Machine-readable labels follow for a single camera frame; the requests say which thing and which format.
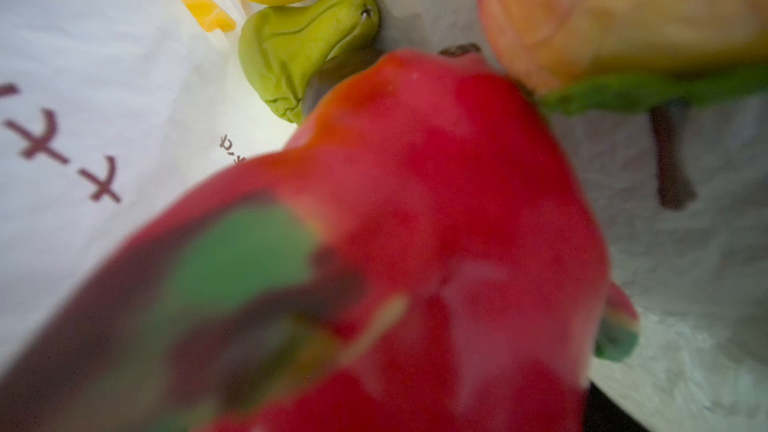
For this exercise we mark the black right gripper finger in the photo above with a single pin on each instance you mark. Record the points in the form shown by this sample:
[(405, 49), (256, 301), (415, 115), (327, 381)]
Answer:
[(602, 414)]

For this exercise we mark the red green dragon fruit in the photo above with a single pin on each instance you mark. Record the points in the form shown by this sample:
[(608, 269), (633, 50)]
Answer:
[(420, 256)]

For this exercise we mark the green chayote pear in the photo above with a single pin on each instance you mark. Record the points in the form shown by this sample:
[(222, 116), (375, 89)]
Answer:
[(281, 47)]

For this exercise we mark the banana print plastic bag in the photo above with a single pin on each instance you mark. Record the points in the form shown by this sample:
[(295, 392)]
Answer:
[(121, 105)]

